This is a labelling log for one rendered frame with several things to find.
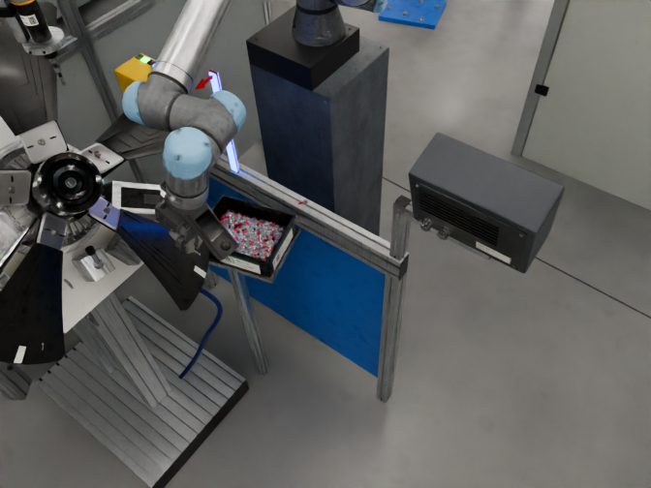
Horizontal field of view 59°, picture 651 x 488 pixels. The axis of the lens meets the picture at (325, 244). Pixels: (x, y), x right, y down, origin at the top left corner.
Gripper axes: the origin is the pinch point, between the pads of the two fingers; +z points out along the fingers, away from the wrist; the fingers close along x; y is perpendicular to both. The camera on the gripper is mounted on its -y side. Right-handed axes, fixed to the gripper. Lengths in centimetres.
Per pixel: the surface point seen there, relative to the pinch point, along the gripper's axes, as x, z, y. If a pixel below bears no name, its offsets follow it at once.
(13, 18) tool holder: 3, -38, 37
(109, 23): -54, 32, 87
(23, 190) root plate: 15.9, -8.2, 29.8
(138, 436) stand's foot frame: 27, 101, -1
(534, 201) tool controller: -33, -36, -48
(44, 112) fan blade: 3.9, -16.2, 35.7
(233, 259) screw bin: -12.1, 19.8, -2.3
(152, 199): -6.1, 8.3, 18.8
